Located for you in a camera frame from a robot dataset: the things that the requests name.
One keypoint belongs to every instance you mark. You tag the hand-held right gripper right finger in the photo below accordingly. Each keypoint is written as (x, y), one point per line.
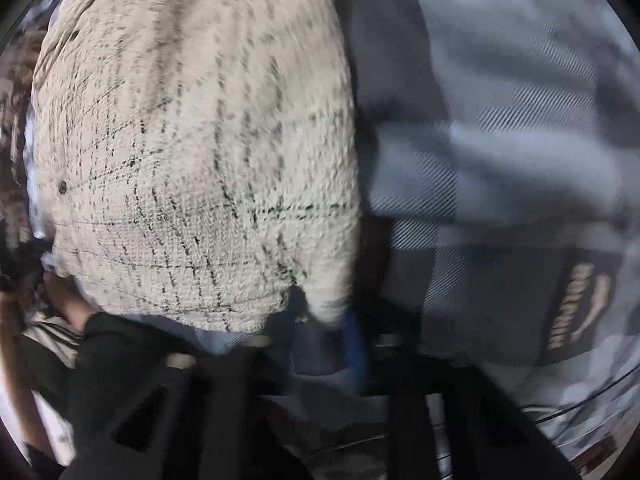
(355, 355)

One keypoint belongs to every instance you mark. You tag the cream plaid button shirt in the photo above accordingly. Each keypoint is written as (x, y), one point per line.
(200, 135)

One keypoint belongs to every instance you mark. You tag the blue checked bed cover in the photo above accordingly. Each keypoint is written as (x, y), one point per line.
(500, 135)

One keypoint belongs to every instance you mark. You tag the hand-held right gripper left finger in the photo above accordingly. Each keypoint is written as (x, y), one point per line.
(295, 317)

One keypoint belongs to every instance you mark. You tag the person's left hand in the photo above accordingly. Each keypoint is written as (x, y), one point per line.
(67, 302)

